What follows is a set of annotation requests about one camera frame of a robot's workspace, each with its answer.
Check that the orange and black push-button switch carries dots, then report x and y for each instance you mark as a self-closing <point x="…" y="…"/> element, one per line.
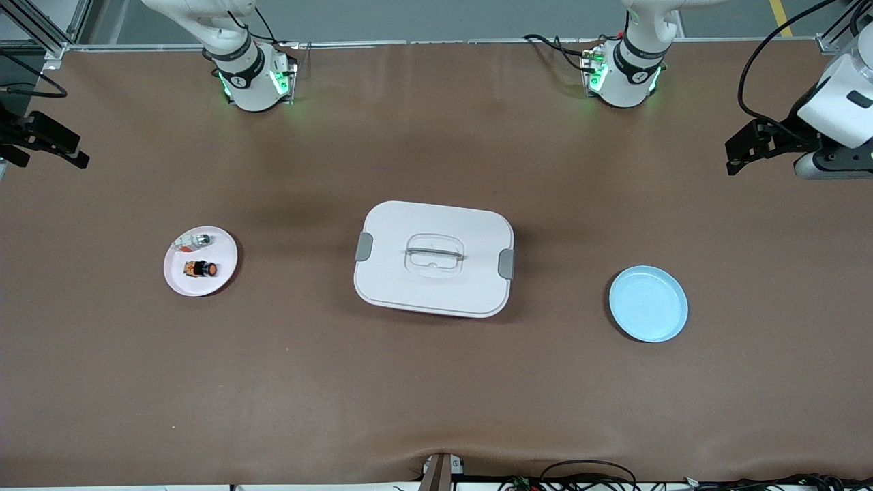
<point x="201" y="269"/>

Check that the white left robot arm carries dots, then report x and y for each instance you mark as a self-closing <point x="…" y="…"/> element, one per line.
<point x="631" y="68"/>

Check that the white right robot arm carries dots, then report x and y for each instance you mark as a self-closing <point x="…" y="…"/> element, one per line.
<point x="239" y="68"/>

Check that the light blue round plate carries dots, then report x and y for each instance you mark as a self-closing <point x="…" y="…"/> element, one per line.
<point x="648" y="303"/>

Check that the pink round plate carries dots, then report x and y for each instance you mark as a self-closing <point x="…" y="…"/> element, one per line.
<point x="204" y="286"/>

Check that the white lidded storage box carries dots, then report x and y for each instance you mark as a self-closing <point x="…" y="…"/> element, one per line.
<point x="436" y="286"/>

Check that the aluminium frame profile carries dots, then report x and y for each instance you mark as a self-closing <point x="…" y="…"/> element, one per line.
<point x="829" y="43"/>
<point x="54" y="49"/>

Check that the small silver switch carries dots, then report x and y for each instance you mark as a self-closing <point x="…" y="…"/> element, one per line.
<point x="201" y="240"/>

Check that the brown mount post with bracket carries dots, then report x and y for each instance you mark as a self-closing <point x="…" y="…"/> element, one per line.
<point x="440" y="474"/>

